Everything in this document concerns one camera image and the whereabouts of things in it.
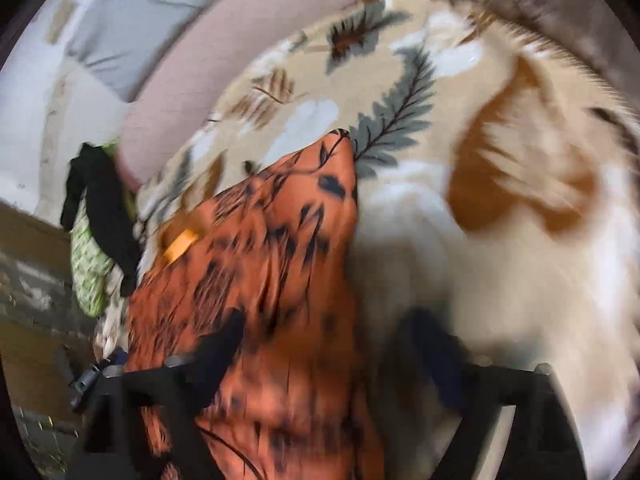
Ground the orange black floral garment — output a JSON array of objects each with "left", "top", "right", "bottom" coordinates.
[{"left": 127, "top": 129, "right": 385, "bottom": 479}]

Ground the brown wooden glass-panel wardrobe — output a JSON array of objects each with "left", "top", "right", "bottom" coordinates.
[{"left": 1, "top": 204, "right": 96, "bottom": 479}]

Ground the green patterned white cloth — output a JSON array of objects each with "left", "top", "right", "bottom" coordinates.
[{"left": 68, "top": 140, "right": 139, "bottom": 319}]

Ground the beige leaf-patterned fleece blanket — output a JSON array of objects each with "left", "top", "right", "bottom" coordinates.
[{"left": 138, "top": 0, "right": 639, "bottom": 479}]

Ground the grey pillow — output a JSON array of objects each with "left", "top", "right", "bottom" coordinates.
[{"left": 66, "top": 0, "right": 215, "bottom": 103}]

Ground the brown striped fuzzy blanket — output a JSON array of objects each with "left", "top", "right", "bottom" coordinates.
[{"left": 404, "top": 0, "right": 640, "bottom": 126}]

